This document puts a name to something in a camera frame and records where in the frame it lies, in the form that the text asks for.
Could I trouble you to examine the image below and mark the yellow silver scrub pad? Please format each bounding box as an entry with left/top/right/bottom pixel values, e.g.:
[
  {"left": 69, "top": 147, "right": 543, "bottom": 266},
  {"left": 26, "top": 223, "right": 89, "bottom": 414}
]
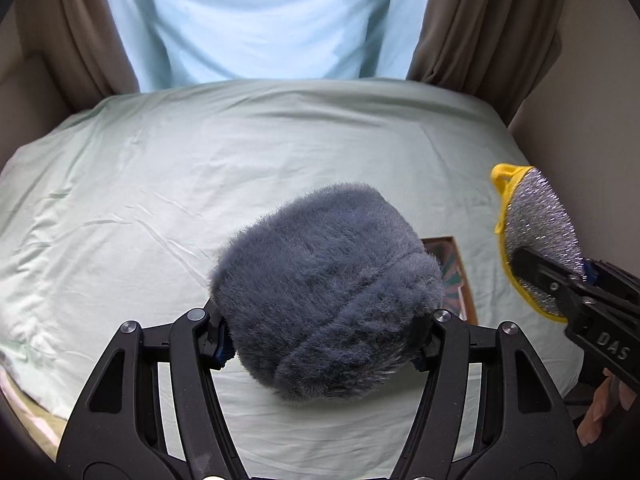
[{"left": 490, "top": 164, "right": 586, "bottom": 323}]

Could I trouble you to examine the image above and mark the grey blue fluffy hat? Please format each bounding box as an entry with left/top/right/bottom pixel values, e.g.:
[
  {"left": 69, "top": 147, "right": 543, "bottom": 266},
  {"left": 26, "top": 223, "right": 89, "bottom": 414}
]
[{"left": 209, "top": 183, "right": 445, "bottom": 403}]

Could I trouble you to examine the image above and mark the person's right hand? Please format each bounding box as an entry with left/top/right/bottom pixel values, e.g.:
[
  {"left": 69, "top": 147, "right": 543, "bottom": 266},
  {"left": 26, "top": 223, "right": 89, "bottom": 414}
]
[{"left": 577, "top": 368, "right": 637, "bottom": 448}]

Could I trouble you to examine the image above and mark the brown cardboard box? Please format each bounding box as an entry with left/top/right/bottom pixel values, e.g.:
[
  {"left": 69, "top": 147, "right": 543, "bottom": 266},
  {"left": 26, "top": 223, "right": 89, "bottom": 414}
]
[{"left": 422, "top": 236, "right": 478, "bottom": 325}]

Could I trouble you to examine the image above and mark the pale green bed sheet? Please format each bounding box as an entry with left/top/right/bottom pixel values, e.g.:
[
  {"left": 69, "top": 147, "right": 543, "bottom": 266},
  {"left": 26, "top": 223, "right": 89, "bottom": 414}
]
[{"left": 0, "top": 78, "right": 586, "bottom": 480}]

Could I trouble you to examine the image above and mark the brown right curtain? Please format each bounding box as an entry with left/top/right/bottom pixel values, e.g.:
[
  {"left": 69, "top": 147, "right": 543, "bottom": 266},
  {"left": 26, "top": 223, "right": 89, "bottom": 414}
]
[{"left": 407, "top": 0, "right": 565, "bottom": 124}]

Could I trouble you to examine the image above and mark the brown curtain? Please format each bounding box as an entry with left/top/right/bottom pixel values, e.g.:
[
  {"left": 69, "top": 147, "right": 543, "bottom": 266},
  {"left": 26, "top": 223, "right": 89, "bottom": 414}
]
[
  {"left": 15, "top": 0, "right": 140, "bottom": 110},
  {"left": 407, "top": 0, "right": 565, "bottom": 124}
]

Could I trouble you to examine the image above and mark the brown left curtain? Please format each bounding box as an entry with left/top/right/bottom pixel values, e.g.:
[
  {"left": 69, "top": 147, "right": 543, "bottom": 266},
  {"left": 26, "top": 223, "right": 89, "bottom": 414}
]
[{"left": 15, "top": 0, "right": 140, "bottom": 110}]

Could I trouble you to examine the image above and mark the light blue hanging sheet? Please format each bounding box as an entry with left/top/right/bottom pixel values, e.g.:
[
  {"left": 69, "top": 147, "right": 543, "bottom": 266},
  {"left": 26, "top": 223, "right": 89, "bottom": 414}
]
[{"left": 107, "top": 0, "right": 427, "bottom": 92}]

